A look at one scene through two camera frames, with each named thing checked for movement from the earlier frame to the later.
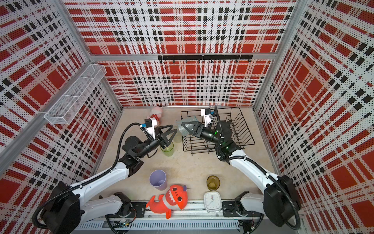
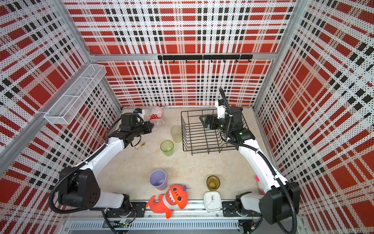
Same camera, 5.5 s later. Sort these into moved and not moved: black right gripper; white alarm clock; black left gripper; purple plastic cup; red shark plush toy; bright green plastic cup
Moved: black right gripper; black left gripper
Not moved: bright green plastic cup; white alarm clock; red shark plush toy; purple plastic cup
